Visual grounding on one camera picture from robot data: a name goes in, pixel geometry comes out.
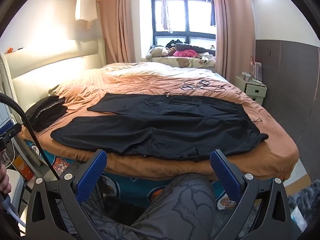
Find black framed window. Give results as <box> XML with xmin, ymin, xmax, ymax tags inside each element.
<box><xmin>150</xmin><ymin>0</ymin><xmax>217</xmax><ymax>49</ymax></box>

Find thick black cable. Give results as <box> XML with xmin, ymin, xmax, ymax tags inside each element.
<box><xmin>0</xmin><ymin>92</ymin><xmax>62</xmax><ymax>180</ymax></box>

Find thin black cable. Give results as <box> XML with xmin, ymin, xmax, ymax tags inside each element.
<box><xmin>180</xmin><ymin>79</ymin><xmax>225</xmax><ymax>92</ymax></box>

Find person's leg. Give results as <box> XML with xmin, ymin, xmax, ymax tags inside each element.
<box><xmin>82</xmin><ymin>172</ymin><xmax>217</xmax><ymax>240</ymax></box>

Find hanging floral garment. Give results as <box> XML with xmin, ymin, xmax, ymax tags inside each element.
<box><xmin>161</xmin><ymin>0</ymin><xmax>173</xmax><ymax>34</ymax></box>

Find cream padded headboard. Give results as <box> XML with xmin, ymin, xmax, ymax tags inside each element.
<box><xmin>0</xmin><ymin>39</ymin><xmax>107</xmax><ymax>120</ymax></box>

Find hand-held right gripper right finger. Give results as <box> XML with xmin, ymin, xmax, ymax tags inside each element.
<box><xmin>210</xmin><ymin>149</ymin><xmax>294</xmax><ymax>240</ymax></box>

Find person's left hand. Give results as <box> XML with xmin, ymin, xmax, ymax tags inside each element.
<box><xmin>0</xmin><ymin>166</ymin><xmax>10</xmax><ymax>195</ymax></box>

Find orange and cream blanket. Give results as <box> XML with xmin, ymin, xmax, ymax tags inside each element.
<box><xmin>19</xmin><ymin>62</ymin><xmax>299</xmax><ymax>180</ymax></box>

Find striped bag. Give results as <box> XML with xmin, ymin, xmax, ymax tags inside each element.
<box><xmin>249</xmin><ymin>56</ymin><xmax>263</xmax><ymax>83</ymax></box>

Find cream nightstand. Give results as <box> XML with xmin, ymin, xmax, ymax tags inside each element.
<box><xmin>234</xmin><ymin>76</ymin><xmax>267</xmax><ymax>105</ymax></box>

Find black plush toy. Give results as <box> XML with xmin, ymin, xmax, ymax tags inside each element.
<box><xmin>165</xmin><ymin>39</ymin><xmax>185</xmax><ymax>49</ymax></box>

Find beige plush bear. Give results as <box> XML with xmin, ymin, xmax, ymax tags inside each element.
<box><xmin>146</xmin><ymin>45</ymin><xmax>170</xmax><ymax>60</ymax></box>

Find hanging white garment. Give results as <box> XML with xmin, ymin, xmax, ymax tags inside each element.
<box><xmin>75</xmin><ymin>0</ymin><xmax>98</xmax><ymax>28</ymax></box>

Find grey shaggy rug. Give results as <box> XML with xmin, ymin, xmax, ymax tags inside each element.
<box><xmin>287</xmin><ymin>180</ymin><xmax>318</xmax><ymax>230</ymax></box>

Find folded black garment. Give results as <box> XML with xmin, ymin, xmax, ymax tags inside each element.
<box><xmin>25</xmin><ymin>95</ymin><xmax>68</xmax><ymax>132</ymax></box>

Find pink curtain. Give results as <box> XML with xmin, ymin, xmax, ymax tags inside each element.
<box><xmin>99</xmin><ymin>0</ymin><xmax>137</xmax><ymax>65</ymax></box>
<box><xmin>210</xmin><ymin>0</ymin><xmax>232</xmax><ymax>80</ymax></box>

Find orange box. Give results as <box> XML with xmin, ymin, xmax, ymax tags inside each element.
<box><xmin>12</xmin><ymin>156</ymin><xmax>34</xmax><ymax>182</ymax></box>

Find black pants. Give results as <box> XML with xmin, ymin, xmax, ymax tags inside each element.
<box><xmin>50</xmin><ymin>92</ymin><xmax>269</xmax><ymax>162</ymax></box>

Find teal printed bed sheet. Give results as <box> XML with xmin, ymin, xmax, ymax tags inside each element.
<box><xmin>25</xmin><ymin>140</ymin><xmax>240</xmax><ymax>210</ymax></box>

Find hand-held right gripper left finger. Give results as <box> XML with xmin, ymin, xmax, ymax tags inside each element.
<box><xmin>25</xmin><ymin>149</ymin><xmax>110</xmax><ymax>240</ymax></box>

